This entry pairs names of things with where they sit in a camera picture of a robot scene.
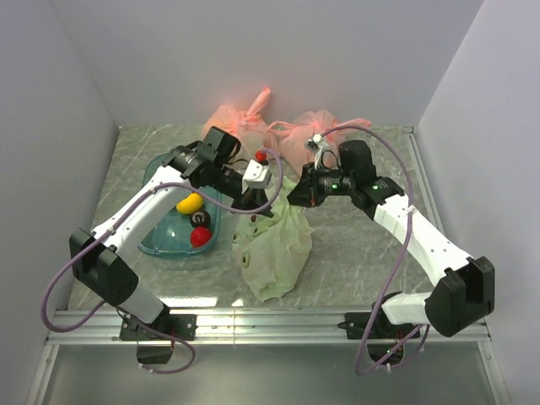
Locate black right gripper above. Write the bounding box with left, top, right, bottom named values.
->
left=284, top=161, right=356, bottom=208

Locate light green plastic bag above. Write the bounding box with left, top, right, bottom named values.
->
left=232, top=177, right=314, bottom=302

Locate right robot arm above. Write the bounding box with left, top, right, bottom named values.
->
left=288, top=135, right=495, bottom=337

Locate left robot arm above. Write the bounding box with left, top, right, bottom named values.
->
left=69, top=127, right=275, bottom=339

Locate right pink tied bag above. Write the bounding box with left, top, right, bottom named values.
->
left=267, top=110, right=371, bottom=176

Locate pink tied bag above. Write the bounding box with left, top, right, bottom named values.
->
left=267, top=110, right=371, bottom=176
left=201, top=87, right=278, bottom=159

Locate yellow fake lemon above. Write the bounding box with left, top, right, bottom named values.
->
left=175, top=193, right=204, bottom=215

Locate left pink tied bag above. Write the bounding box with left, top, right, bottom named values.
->
left=201, top=87, right=278, bottom=159

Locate teal plastic basket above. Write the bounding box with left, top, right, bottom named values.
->
left=138, top=152, right=224, bottom=259

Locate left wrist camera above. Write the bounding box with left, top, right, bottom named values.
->
left=241, top=157, right=272, bottom=192

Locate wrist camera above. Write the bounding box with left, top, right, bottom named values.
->
left=241, top=157, right=272, bottom=192
left=305, top=134, right=331, bottom=170

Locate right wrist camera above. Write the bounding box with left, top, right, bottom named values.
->
left=305, top=134, right=331, bottom=170

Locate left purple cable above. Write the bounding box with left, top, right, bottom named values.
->
left=40, top=147, right=284, bottom=375

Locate purple cable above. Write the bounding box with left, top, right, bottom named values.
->
left=320, top=126, right=431, bottom=375
left=40, top=147, right=284, bottom=375

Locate aluminium mounting rail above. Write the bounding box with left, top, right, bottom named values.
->
left=27, top=307, right=510, bottom=404

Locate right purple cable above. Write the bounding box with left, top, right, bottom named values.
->
left=320, top=126, right=431, bottom=375

